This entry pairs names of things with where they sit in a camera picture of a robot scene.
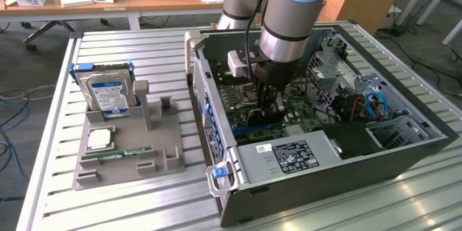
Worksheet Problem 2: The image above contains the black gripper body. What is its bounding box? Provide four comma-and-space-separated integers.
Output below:
253, 59, 298, 93

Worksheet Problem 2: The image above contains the black Nvidia graphics card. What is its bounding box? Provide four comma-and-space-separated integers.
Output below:
238, 106, 286, 128

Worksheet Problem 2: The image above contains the CPU socket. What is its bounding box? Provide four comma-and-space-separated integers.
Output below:
241, 81, 258, 104

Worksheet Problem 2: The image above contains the green motherboard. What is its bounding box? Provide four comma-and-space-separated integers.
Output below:
211, 62, 327, 147

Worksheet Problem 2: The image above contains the blue expansion slot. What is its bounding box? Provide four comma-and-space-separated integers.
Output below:
233, 122, 281, 135

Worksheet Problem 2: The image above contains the silver chipset heatsink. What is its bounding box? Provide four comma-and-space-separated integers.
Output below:
283, 126, 309, 137

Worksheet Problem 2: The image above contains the perforated metal disk bay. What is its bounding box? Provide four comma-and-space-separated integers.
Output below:
306, 49, 364, 107

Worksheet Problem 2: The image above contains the grey power supply unit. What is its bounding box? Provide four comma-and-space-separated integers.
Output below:
226, 130, 344, 186

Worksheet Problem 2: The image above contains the black open PC case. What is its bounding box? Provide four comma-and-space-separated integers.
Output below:
183, 24, 460, 228

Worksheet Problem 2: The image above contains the grey metal disk bay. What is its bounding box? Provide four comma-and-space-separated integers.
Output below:
366, 114, 440, 150

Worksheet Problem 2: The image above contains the black power strip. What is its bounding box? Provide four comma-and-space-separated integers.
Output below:
386, 24, 412, 37

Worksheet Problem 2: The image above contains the grey parts rack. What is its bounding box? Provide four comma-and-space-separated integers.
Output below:
72, 79, 187, 192

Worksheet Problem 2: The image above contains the white floor device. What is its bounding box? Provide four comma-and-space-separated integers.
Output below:
385, 5, 404, 26

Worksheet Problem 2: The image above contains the hard disk with blue carrier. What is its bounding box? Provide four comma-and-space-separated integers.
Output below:
67, 60, 138, 120

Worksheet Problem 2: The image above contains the green RAM stick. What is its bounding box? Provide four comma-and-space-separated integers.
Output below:
82, 146, 153, 161

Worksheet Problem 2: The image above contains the silver CPU chip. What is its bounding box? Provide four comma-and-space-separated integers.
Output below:
87, 130, 114, 150

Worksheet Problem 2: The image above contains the white table leg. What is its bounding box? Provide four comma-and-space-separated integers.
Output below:
442, 19, 462, 45

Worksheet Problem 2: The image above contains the black chair base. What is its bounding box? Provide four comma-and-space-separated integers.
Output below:
20, 19, 110, 52

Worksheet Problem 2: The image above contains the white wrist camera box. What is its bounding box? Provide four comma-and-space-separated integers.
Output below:
226, 49, 258, 78

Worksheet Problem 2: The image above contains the black camera cable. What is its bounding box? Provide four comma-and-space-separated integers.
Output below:
245, 0, 271, 80

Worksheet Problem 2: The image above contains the red disk wire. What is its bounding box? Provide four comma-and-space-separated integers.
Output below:
353, 97, 366, 120

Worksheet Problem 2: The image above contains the blue disk wire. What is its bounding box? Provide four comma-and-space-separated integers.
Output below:
364, 93, 394, 121

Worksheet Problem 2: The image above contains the white floor cable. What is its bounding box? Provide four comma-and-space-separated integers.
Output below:
0, 84, 58, 101

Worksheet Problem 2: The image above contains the blue floor cable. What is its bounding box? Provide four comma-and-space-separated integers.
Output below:
0, 100, 30, 203

